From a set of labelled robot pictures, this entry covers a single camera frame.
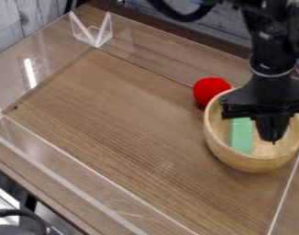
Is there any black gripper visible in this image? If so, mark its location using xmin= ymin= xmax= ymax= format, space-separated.
xmin=218 ymin=76 xmax=299 ymax=143

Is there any green rectangular block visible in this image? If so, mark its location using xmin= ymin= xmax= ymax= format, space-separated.
xmin=228 ymin=117 xmax=253 ymax=154

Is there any light wooden bowl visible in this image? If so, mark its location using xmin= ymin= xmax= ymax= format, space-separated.
xmin=202 ymin=92 xmax=299 ymax=173

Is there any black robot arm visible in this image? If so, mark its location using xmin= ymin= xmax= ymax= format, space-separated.
xmin=146 ymin=0 xmax=299 ymax=143

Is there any red ball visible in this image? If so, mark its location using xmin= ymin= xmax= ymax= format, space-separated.
xmin=192 ymin=77 xmax=232 ymax=106

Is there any clear acrylic front wall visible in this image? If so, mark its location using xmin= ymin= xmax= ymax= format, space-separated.
xmin=0 ymin=111 xmax=197 ymax=235

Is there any clear acrylic corner bracket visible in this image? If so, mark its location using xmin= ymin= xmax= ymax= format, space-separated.
xmin=67 ymin=12 xmax=111 ymax=48

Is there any black cable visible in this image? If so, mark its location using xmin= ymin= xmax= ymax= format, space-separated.
xmin=0 ymin=208 xmax=51 ymax=235

